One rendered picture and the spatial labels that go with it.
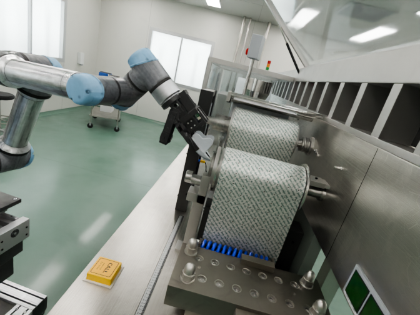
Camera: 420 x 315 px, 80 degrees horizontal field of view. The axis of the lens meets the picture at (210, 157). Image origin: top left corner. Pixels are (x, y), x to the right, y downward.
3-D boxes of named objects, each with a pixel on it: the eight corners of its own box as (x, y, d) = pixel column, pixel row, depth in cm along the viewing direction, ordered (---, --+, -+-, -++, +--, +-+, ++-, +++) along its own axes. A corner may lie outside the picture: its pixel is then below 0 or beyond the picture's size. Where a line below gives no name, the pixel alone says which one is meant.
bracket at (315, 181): (304, 178, 76) (307, 172, 75) (323, 183, 76) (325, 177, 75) (309, 185, 71) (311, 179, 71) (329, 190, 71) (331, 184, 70)
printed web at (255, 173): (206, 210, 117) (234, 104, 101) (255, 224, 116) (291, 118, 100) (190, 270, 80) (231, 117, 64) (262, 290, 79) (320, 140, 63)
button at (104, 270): (99, 262, 75) (100, 255, 75) (121, 268, 75) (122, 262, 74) (85, 279, 69) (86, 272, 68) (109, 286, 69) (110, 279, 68)
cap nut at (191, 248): (185, 245, 72) (189, 232, 70) (197, 249, 72) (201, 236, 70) (182, 254, 68) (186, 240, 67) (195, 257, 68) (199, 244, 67)
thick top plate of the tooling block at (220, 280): (179, 258, 75) (182, 242, 73) (309, 295, 73) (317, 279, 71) (163, 304, 60) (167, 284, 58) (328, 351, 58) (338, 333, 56)
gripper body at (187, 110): (207, 125, 70) (181, 89, 68) (184, 142, 72) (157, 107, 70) (210, 120, 77) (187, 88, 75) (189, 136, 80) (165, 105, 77)
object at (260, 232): (199, 249, 78) (213, 197, 72) (272, 269, 77) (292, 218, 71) (199, 249, 77) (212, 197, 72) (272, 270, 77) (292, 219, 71)
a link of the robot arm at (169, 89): (147, 95, 69) (156, 94, 77) (157, 109, 70) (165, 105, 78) (167, 79, 67) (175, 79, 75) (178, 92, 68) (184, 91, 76)
